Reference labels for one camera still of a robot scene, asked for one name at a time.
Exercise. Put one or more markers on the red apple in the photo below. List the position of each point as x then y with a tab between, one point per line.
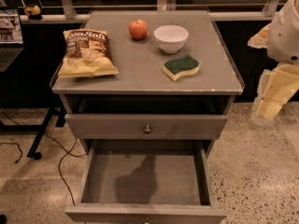
138	29

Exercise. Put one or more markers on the black desk leg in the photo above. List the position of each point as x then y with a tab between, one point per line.
59	113

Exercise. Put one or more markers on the grey drawer cabinet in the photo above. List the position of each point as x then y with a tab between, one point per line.
141	87

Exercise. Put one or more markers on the sea salt chips bag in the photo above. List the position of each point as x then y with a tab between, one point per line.
87	54

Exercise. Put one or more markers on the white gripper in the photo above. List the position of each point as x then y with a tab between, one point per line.
284	39

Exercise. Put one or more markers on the green and yellow sponge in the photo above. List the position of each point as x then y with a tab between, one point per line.
181	67

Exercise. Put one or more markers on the closed top drawer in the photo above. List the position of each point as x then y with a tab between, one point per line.
158	127

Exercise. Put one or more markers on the white ceramic bowl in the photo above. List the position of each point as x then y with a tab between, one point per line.
171	38

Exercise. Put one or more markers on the open middle drawer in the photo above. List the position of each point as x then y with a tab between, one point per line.
146	182

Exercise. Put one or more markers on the metal window railing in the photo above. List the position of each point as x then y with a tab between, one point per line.
155	10

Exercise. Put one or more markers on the laptop computer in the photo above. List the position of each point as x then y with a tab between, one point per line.
11	40

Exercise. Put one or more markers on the yellow black object on ledge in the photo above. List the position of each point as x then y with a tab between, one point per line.
33	12

